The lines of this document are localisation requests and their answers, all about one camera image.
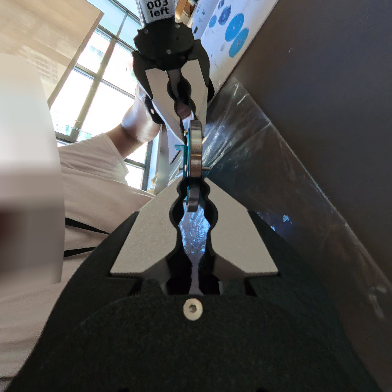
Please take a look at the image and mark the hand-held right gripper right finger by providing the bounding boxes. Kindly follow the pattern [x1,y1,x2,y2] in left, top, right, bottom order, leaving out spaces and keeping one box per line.
[197,178,278,295]

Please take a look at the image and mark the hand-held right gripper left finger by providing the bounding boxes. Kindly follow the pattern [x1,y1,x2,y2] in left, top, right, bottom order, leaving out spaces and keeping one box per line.
[110,179,196,295]

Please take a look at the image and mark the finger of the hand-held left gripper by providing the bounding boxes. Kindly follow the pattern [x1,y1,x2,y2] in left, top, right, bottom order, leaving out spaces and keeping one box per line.
[145,69,187,146]
[179,59,209,124]

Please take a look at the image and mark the silver round bearing ring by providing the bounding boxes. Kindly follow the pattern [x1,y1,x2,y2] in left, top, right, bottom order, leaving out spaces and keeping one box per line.
[187,120,203,212]

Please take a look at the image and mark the person's left forearm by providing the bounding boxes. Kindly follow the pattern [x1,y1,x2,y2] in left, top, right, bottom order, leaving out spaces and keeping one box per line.
[121,86,162,144]

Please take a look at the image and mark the white instruction booklet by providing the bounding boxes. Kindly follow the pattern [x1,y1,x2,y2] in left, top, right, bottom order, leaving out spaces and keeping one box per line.
[187,0,280,89]

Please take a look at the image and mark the large framed window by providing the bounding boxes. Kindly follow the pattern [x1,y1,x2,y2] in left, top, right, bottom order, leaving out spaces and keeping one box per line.
[47,0,154,190]

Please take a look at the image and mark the clear flat plastic bag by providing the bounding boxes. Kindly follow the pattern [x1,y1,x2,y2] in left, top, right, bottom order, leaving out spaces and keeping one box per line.
[179,78,392,310]

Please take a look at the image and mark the black strap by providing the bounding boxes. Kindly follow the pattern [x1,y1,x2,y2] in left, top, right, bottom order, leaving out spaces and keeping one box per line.
[64,217,109,258]

